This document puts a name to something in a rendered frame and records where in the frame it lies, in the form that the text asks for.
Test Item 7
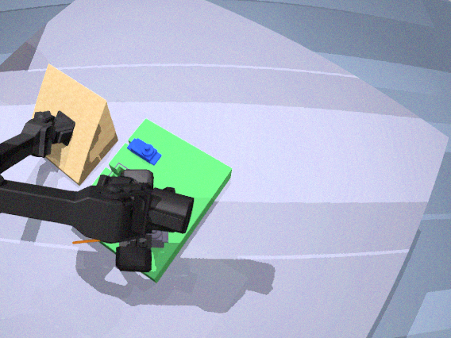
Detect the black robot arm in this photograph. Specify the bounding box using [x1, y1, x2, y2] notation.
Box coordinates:
[0, 110, 194, 244]

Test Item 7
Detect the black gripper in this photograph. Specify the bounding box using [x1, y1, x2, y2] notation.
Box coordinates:
[115, 169, 154, 272]

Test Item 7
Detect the green flat rectangular plate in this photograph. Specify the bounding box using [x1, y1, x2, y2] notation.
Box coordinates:
[101, 119, 232, 283]

